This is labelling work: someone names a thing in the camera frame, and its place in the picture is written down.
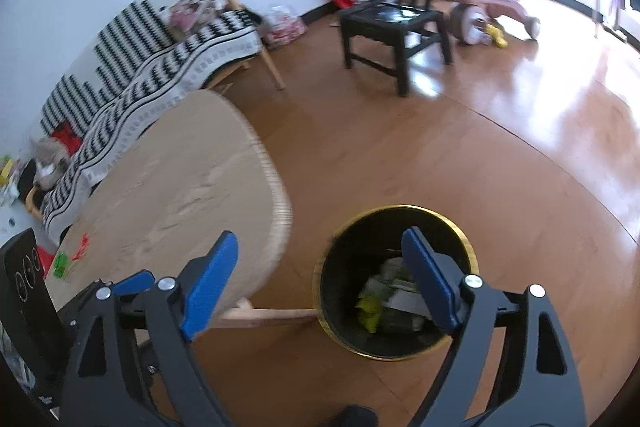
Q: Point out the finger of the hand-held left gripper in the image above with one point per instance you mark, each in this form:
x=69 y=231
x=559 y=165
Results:
x=132 y=283

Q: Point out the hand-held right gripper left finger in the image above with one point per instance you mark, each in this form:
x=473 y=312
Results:
x=210 y=287

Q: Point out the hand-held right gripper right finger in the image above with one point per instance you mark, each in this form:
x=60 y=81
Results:
x=430 y=282

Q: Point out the white packet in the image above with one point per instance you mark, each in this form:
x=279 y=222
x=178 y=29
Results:
x=406 y=302

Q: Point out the white paper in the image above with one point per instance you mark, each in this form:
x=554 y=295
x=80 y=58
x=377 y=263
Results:
x=396 y=268

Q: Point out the yellow-green wrapper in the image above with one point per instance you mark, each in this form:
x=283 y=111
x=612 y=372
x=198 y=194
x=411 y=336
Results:
x=370 y=307

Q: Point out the black bin with gold rim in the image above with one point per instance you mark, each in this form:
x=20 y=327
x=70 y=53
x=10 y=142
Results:
x=360 y=252

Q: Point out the small green scrap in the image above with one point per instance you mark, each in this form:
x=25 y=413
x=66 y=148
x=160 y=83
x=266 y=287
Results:
x=61 y=266

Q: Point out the small red scrap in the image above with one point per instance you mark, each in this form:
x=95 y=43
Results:
x=81 y=248

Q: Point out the light wooden table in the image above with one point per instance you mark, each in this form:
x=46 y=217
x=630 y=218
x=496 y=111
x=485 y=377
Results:
x=175 y=187

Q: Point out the grey plush toy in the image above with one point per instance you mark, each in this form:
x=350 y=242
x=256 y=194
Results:
x=50 y=159

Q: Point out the red cloth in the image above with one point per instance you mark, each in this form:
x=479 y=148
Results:
x=67 y=138

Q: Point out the black and white striped blanket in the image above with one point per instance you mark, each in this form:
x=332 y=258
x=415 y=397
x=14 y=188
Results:
x=150 y=57

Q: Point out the black-white patterned sofa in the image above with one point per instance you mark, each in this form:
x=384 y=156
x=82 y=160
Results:
x=272 y=67

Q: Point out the yellow toy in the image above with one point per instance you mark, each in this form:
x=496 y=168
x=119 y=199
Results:
x=496 y=36

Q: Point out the white and red plastic bag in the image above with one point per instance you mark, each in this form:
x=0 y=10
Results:
x=285 y=27

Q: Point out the black wooden chair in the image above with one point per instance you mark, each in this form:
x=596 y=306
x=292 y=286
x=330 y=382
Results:
x=385 y=14

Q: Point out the pink printed cushion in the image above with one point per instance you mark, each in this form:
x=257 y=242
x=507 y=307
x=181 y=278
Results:
x=192 y=9

